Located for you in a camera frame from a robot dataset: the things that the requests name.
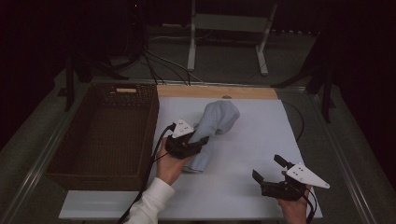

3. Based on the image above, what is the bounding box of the white table sheet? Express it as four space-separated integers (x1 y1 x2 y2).
58 96 324 220

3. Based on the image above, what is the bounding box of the thin black table cable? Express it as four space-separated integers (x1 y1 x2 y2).
281 100 305 144

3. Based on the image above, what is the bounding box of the right hand-held gripper cable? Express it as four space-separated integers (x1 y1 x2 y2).
303 186 318 224

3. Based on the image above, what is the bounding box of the black floor cable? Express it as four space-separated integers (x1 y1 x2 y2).
143 49 191 86
142 50 167 86

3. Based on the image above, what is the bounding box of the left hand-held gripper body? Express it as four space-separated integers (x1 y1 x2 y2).
164 119 200 161

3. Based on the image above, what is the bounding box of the black tripod stand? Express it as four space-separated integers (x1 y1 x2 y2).
57 55 130 113
270 31 337 124

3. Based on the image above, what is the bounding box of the person's right hand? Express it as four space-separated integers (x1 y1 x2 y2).
277 186 312 224

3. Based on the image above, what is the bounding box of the person's left hand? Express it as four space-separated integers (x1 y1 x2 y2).
155 146 191 187

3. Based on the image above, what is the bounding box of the metal floor rail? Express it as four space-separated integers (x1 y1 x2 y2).
311 92 379 224
0 81 92 224
90 77 307 91

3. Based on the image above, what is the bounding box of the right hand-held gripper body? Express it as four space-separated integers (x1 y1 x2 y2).
261 162 331 202

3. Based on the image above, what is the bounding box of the brown wicker basket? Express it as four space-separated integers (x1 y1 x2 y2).
45 82 161 192

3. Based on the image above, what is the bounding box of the light blue garment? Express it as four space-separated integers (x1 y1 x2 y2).
182 99 241 174

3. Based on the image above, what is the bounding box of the white metal stand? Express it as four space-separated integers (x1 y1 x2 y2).
186 0 279 77

